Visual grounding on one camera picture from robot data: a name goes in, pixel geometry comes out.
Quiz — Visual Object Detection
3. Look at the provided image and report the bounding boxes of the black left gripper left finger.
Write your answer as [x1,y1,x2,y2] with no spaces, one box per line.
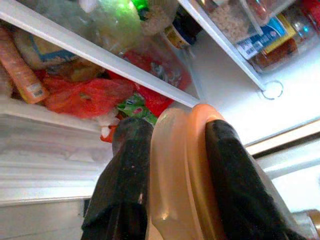
[81,117,154,240]

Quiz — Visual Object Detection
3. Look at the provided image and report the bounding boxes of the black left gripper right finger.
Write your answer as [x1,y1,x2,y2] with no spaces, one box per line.
[204,119,307,240]

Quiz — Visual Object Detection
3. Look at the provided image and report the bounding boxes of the cream plastic bowl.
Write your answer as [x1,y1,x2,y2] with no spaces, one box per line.
[147,103,313,240]

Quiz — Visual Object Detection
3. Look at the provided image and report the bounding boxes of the white fridge drawer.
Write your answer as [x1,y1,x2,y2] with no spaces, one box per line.
[0,98,118,207]

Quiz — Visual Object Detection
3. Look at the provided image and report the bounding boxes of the white fridge door shelf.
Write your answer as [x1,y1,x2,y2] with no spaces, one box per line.
[178,0,267,92]

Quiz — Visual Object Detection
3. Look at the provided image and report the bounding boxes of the orange white small packet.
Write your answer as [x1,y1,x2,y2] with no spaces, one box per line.
[96,109,121,143]

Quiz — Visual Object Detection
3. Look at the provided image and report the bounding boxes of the green food packet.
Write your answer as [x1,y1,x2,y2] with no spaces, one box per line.
[117,93,158,126]

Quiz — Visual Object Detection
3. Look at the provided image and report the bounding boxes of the red plastic bag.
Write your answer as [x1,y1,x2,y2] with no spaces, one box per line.
[42,77,137,120]
[134,84,176,118]

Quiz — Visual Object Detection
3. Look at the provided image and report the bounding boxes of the red printed food packet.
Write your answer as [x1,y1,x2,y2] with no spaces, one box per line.
[122,47,193,91]

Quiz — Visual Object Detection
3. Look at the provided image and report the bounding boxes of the glass jar red contents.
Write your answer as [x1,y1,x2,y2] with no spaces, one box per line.
[252,7,320,73]

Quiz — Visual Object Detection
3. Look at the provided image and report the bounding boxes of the blue yellow food package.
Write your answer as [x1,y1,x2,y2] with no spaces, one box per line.
[14,32,78,70]

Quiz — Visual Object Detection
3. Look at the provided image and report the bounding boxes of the orange food package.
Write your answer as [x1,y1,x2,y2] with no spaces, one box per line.
[0,26,50,105]

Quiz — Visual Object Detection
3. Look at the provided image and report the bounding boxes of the blue yellow labelled box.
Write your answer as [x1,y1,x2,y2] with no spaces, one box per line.
[236,13,298,61]

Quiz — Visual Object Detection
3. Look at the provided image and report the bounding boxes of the pale green vegetable bag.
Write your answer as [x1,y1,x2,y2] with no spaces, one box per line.
[82,0,143,53]

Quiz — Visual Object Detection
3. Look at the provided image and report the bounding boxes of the dark jar yellow label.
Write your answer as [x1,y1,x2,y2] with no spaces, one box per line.
[163,7,203,50]

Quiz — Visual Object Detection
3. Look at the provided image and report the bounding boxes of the clear container of cereal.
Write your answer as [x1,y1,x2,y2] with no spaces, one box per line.
[199,0,263,45]

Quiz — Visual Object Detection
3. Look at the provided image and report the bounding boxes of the clear bag of rice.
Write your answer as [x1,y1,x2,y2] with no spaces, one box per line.
[139,0,180,36]

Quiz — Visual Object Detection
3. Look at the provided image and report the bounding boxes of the green bottle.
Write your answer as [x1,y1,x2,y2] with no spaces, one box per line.
[131,0,151,11]

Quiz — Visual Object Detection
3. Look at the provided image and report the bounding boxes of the red container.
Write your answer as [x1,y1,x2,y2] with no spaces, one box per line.
[301,0,320,28]

